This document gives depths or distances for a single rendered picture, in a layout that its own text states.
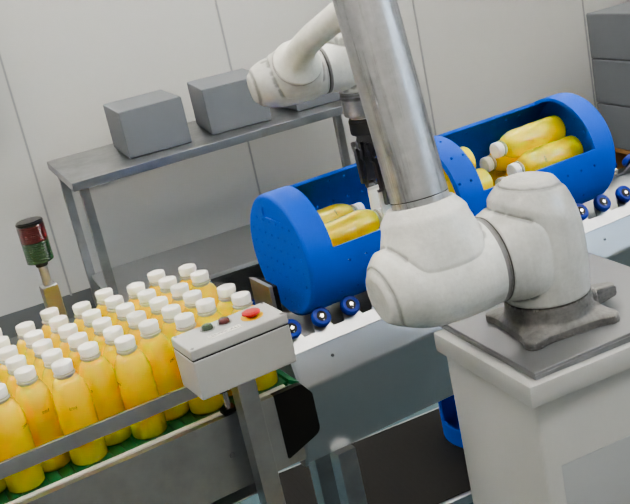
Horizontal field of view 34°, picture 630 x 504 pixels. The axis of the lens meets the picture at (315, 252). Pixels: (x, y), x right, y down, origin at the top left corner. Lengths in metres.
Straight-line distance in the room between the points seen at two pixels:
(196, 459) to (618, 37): 4.43
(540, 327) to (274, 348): 0.49
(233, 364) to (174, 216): 3.80
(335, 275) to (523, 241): 0.58
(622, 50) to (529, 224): 4.33
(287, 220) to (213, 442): 0.49
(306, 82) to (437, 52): 4.08
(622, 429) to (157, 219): 4.07
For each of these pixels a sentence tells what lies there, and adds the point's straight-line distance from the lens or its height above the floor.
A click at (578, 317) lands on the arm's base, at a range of 1.84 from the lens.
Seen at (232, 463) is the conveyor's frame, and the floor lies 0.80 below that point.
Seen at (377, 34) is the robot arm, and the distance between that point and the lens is 1.68.
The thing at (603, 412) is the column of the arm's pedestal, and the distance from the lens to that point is 1.84.
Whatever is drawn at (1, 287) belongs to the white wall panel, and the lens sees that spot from 5.58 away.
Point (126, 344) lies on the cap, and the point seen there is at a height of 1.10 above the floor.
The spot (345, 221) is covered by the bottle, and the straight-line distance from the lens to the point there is 2.26.
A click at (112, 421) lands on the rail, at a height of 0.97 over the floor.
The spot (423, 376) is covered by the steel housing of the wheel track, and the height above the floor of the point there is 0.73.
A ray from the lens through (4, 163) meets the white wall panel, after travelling 5.46.
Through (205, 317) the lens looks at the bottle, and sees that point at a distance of 2.08.
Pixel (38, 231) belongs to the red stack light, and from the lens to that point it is 2.43.
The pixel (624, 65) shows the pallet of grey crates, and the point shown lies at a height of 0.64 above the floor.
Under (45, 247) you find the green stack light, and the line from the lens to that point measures 2.44.
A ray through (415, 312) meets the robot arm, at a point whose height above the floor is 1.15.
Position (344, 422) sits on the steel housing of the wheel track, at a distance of 2.37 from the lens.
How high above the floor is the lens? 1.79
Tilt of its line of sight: 18 degrees down
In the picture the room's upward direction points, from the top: 12 degrees counter-clockwise
